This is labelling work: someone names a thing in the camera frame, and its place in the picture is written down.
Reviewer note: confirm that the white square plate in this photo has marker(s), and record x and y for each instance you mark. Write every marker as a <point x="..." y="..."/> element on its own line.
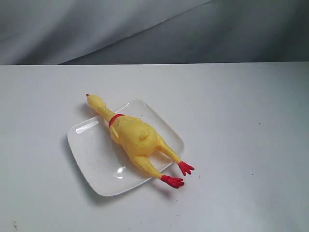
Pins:
<point x="104" y="164"/>

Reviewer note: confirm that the yellow rubber chicken toy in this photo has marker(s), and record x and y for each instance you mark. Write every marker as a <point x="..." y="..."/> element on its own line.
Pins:
<point x="139" y="140"/>

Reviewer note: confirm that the grey backdrop cloth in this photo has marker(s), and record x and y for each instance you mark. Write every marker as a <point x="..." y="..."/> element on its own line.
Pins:
<point x="92" y="32"/>

